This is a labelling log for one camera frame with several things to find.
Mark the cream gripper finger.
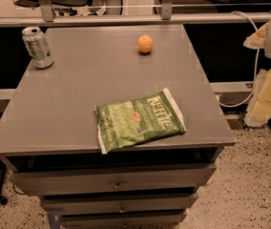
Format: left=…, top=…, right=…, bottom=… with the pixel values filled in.
left=244, top=69, right=271, bottom=127
left=243, top=24, right=267, bottom=50

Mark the orange fruit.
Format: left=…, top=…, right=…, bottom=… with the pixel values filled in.
left=137, top=35, right=154, bottom=53

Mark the green jalapeno chip bag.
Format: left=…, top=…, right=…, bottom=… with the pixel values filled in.
left=95, top=88, right=186, bottom=155

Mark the top grey drawer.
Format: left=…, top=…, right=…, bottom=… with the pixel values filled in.
left=10, top=163, right=216, bottom=196

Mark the grey drawer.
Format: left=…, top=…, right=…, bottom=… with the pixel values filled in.
left=10, top=163, right=216, bottom=196
left=49, top=210, right=186, bottom=229
left=42, top=193, right=198, bottom=216

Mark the middle grey drawer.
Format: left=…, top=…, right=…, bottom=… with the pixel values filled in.
left=42, top=193, right=198, bottom=216

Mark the bottom grey drawer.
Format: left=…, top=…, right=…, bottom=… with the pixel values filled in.
left=49, top=210, right=186, bottom=229

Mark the silver green soda can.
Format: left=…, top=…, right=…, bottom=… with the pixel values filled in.
left=22, top=26, right=53, bottom=69

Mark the grey drawer cabinet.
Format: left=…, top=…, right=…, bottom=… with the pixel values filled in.
left=0, top=25, right=234, bottom=229

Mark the white cable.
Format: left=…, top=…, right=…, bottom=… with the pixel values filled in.
left=219, top=10, right=261, bottom=109

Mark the grey metal rail frame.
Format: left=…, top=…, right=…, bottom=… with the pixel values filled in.
left=0, top=0, right=271, bottom=27

